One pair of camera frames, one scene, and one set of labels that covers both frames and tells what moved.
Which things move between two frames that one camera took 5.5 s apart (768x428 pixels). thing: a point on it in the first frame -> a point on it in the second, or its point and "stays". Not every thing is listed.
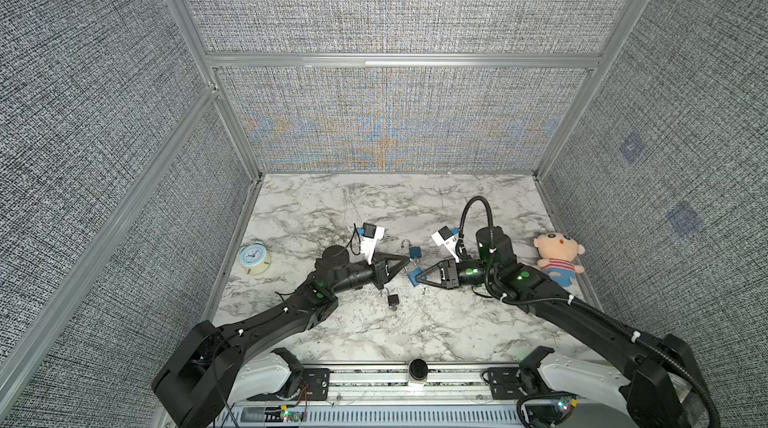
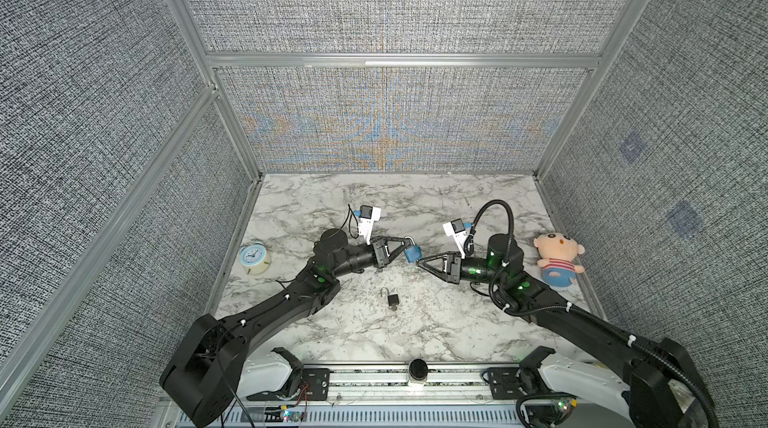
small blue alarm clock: [254, 258] stays
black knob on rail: [418, 369] stays
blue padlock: [412, 275] -> [413, 253]
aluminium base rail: [410, 395] stays
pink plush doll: [558, 253] stays
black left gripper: [380, 274] -> [382, 257]
